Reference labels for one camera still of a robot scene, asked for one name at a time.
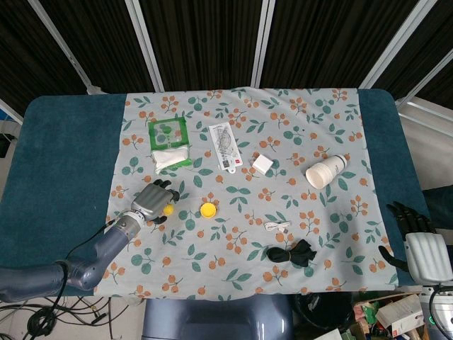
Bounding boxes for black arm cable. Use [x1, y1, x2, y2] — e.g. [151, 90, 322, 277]
[52, 218, 116, 284]

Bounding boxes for black waste bin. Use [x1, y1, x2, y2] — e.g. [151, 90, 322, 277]
[292, 292, 355, 332]

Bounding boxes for coiled white usb cable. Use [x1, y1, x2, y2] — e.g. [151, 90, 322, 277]
[264, 220, 293, 234]

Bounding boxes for white packaged cable bag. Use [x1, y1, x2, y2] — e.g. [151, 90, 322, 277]
[208, 123, 244, 174]

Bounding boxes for green tissue pack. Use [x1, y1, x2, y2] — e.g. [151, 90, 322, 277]
[147, 115, 193, 174]

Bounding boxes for blue-grey robot torso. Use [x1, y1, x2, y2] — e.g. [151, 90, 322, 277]
[142, 294, 294, 340]

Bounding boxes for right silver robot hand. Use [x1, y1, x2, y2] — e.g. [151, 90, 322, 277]
[378, 200, 453, 285]

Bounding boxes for floral print tablecloth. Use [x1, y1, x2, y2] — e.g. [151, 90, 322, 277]
[93, 86, 401, 297]

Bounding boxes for bundled black socks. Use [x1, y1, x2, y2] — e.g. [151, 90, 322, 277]
[265, 239, 318, 267]

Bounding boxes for teal table cover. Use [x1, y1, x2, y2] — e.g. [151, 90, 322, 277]
[0, 88, 431, 298]

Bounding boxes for black floor cables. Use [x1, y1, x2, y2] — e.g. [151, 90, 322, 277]
[0, 295, 117, 340]

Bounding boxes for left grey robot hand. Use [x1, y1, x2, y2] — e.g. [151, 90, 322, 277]
[131, 178, 180, 224]

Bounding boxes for white charger plug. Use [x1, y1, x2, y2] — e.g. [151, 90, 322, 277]
[251, 153, 274, 176]

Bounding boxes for white cardboard box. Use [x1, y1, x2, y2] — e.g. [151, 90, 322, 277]
[375, 293, 424, 337]

